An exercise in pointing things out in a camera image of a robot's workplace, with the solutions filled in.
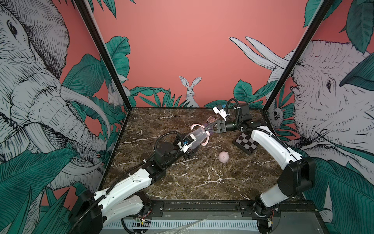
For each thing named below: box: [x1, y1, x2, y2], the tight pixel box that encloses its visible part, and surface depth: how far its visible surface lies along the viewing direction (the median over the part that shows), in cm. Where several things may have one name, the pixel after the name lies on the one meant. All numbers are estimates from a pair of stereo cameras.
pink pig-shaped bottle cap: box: [218, 151, 230, 163], surface depth 92 cm
